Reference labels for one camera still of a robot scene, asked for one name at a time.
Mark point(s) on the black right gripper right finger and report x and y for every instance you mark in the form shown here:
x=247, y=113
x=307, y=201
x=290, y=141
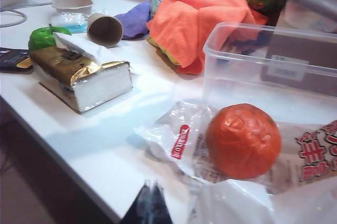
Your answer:
x=160, y=208

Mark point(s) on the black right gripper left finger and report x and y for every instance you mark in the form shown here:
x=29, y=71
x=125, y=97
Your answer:
x=142, y=208

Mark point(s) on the large transparent plastic box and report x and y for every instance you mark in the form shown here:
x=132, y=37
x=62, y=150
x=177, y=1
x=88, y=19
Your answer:
x=237, y=84

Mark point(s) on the plastic bag with red label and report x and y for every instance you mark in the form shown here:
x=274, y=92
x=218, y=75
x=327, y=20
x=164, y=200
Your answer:
x=168, y=153

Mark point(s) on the clear plastic bag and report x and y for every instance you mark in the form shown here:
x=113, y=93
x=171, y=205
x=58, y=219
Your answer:
x=250, y=205

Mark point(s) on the orange tangerine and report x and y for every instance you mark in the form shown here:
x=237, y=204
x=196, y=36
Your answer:
x=243, y=141

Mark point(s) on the gold tissue pack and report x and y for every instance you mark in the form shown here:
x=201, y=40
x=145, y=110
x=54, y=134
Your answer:
x=87, y=82

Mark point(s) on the cardboard tube roll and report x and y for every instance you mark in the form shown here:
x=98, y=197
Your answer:
x=105, y=30

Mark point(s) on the purple cloth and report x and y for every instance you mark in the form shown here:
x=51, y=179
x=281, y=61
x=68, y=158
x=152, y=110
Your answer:
x=134, y=21

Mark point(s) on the orange microfiber cloth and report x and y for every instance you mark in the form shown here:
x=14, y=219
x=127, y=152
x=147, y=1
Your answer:
x=194, y=24

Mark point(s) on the black gold pouch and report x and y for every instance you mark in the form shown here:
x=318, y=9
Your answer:
x=13, y=59

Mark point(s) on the green apple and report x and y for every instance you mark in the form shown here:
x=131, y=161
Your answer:
x=42, y=38

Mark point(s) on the clear bag with blue item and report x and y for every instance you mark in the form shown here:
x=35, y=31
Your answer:
x=69, y=22

